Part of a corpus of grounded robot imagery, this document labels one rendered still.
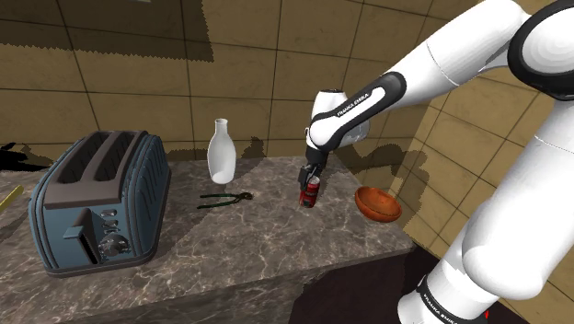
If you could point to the blue grey toaster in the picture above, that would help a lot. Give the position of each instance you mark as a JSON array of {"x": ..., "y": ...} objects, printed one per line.
[{"x": 96, "y": 202}]

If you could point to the red drink can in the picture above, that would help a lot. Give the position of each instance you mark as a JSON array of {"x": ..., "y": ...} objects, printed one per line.
[{"x": 309, "y": 194}]

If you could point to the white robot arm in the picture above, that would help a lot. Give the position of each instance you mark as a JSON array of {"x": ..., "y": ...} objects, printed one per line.
[{"x": 493, "y": 215}]

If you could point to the white ceramic bottle vase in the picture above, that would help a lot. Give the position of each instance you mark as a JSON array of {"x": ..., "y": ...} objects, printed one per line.
[{"x": 221, "y": 152}]

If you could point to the yellow flat stick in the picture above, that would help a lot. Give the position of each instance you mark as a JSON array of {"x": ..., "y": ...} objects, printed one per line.
[{"x": 10, "y": 198}]

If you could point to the brown wooden bowl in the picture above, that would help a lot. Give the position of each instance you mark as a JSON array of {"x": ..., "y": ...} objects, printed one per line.
[{"x": 377, "y": 204}]

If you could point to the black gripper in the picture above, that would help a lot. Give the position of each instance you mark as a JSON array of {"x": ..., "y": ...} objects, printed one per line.
[{"x": 315, "y": 158}]

